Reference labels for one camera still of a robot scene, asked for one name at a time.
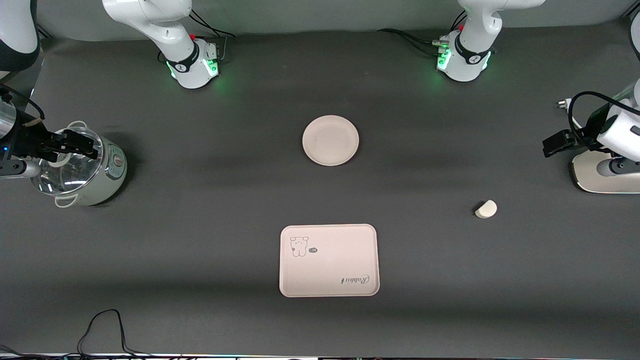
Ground white steamed bun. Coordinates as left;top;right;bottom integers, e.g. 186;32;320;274
474;199;498;220

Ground round cream plate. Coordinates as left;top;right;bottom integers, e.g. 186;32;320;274
302;115;360;167

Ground cream rabbit print tray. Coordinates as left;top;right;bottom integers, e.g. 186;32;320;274
279;223;381;298

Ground glass pot lid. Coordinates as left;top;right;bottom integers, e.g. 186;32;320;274
31;127;104;195

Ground pale green electric pot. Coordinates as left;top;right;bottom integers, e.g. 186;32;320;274
30;121;128;208

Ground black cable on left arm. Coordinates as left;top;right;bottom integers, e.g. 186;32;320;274
568;91;628;151

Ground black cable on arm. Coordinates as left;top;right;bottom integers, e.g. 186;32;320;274
568;91;628;151
0;85;46;122

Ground white power cable with plug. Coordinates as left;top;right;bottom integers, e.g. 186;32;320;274
557;98;587;132

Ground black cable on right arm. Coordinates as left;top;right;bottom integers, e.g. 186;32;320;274
0;85;46;122

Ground black right base cables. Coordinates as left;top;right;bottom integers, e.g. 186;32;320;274
189;10;236;40

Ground black base cables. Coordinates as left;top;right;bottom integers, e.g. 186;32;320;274
377;10;468;57
189;10;236;40

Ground black looped table cable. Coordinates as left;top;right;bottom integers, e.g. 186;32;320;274
77;309;151;359

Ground black left base cables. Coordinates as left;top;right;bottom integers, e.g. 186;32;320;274
377;10;468;57

